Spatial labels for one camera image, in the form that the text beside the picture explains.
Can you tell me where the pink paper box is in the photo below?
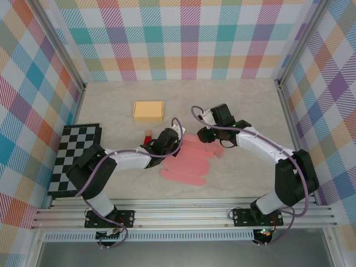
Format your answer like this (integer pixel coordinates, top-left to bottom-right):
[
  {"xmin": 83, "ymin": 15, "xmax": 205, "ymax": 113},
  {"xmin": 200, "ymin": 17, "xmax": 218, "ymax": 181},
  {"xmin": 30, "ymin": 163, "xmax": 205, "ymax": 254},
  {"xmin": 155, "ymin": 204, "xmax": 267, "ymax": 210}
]
[{"xmin": 160, "ymin": 133, "xmax": 225, "ymax": 186}]

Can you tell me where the yellow paper box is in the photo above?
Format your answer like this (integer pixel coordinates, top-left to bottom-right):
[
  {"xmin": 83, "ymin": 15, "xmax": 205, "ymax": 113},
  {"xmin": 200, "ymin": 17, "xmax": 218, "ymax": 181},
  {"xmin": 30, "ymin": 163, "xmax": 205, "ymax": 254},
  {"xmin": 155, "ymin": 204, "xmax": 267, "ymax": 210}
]
[{"xmin": 132, "ymin": 101, "xmax": 165, "ymax": 122}]

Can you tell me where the black and white checkerboard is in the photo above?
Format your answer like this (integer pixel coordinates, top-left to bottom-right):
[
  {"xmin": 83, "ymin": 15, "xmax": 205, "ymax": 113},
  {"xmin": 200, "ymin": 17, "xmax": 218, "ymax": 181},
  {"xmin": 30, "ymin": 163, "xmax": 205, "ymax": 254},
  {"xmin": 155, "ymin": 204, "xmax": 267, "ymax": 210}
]
[{"xmin": 47, "ymin": 123, "xmax": 103, "ymax": 200}]

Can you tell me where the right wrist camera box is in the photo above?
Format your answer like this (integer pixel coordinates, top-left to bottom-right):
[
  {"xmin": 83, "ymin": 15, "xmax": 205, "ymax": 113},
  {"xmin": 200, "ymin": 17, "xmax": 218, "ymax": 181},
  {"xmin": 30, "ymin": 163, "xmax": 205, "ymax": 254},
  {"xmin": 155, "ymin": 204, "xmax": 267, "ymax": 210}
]
[{"xmin": 199, "ymin": 109, "xmax": 215, "ymax": 123}]

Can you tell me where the aluminium side rail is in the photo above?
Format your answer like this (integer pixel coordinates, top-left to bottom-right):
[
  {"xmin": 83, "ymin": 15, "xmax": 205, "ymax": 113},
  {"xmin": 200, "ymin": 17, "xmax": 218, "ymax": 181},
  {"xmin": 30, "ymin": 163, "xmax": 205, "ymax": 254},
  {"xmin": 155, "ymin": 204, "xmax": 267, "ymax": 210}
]
[
  {"xmin": 276, "ymin": 80, "xmax": 319, "ymax": 205},
  {"xmin": 66, "ymin": 83, "xmax": 87, "ymax": 126}
]

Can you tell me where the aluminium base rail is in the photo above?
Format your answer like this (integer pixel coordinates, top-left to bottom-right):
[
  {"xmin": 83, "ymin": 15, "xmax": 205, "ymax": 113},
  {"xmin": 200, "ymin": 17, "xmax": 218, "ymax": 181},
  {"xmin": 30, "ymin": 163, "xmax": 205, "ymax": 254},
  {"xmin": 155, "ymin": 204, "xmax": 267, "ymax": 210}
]
[{"xmin": 32, "ymin": 196, "xmax": 338, "ymax": 230}]

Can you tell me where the white slotted cable duct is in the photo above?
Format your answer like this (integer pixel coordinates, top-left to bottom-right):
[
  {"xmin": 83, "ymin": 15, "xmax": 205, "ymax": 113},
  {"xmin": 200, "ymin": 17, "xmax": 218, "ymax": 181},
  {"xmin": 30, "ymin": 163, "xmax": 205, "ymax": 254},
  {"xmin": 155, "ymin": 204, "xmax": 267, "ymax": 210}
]
[{"xmin": 43, "ymin": 232, "xmax": 256, "ymax": 243}]

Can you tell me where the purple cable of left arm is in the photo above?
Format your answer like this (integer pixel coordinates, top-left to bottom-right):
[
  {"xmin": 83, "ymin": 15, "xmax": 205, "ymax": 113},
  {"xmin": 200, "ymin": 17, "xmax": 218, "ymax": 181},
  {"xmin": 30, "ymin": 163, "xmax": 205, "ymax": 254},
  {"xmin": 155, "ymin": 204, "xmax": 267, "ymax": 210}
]
[{"xmin": 75, "ymin": 117, "xmax": 186, "ymax": 249}]

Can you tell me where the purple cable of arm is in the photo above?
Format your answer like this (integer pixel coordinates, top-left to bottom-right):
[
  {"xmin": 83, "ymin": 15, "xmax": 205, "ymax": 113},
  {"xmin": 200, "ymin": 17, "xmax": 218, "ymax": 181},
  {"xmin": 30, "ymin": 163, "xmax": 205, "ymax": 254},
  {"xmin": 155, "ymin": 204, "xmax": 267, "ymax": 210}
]
[
  {"xmin": 190, "ymin": 105, "xmax": 310, "ymax": 247},
  {"xmin": 75, "ymin": 117, "xmax": 186, "ymax": 249}
]

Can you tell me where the aluminium frame post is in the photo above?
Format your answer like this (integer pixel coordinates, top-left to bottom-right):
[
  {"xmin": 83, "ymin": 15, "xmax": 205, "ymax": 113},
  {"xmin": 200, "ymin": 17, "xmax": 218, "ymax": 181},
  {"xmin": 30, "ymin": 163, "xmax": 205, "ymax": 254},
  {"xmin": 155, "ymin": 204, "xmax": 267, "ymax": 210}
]
[
  {"xmin": 27, "ymin": 0, "xmax": 87, "ymax": 92},
  {"xmin": 274, "ymin": 0, "xmax": 329, "ymax": 87}
]

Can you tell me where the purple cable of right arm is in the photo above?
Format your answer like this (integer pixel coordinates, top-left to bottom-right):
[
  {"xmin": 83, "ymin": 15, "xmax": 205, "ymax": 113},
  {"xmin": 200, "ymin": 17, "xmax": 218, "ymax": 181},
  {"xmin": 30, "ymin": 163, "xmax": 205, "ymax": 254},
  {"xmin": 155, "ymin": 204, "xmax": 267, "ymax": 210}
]
[{"xmin": 190, "ymin": 105, "xmax": 310, "ymax": 247}]

